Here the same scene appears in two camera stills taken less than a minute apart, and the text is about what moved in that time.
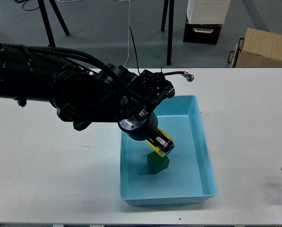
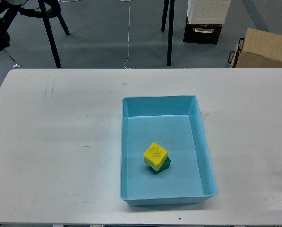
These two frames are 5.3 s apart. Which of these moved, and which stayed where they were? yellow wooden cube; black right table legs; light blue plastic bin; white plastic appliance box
Moved: yellow wooden cube
Stayed: light blue plastic bin; white plastic appliance box; black right table legs
